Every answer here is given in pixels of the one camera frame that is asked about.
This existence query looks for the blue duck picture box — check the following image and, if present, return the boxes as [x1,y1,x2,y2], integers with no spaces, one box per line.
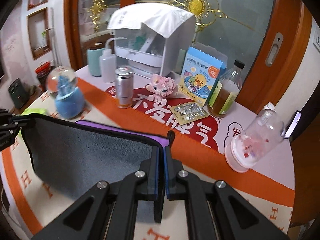
[179,42,228,106]

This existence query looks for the wooden glass sliding door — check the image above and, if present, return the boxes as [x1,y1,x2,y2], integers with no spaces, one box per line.
[63,0,318,120]

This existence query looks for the white plastic storage box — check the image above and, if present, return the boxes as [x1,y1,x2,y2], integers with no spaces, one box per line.
[114,17,195,78]

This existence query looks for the pink base glass dome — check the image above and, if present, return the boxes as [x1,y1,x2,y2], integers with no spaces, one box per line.
[224,109,285,173]

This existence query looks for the pink block pig figure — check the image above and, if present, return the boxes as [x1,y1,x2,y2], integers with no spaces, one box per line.
[145,74,178,98]

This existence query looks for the smartphone with lit screen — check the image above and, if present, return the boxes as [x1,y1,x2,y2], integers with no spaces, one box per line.
[283,110,302,139]

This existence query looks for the wooden wall shelf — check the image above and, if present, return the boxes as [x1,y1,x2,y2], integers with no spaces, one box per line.
[27,7,52,60]

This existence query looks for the glass bottle with amber liquid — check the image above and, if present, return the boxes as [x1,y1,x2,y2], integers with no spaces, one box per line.
[207,60,245,118]

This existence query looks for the white cloth on box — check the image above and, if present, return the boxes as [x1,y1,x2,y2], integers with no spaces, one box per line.
[107,2,195,38]

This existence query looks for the white squeeze bottle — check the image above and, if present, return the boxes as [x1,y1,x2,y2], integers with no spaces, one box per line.
[99,37,126,83]

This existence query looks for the silver and orange can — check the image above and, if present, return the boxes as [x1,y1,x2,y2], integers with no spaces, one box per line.
[115,67,133,108]

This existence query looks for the red lidded jar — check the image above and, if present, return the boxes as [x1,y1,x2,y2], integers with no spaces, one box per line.
[35,61,52,91]

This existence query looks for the foil candy packet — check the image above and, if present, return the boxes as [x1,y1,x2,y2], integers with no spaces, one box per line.
[169,102,209,125]

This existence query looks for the purple and grey towel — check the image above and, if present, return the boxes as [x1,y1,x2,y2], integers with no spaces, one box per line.
[21,113,169,223]

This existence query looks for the blue castle snow globe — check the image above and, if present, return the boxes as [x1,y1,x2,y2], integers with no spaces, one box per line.
[46,66,85,119]

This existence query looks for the teal cup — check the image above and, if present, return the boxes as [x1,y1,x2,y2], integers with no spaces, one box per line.
[87,48,104,77]

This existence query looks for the green tissue pack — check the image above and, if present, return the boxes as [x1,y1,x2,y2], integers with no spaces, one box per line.
[21,108,48,115]

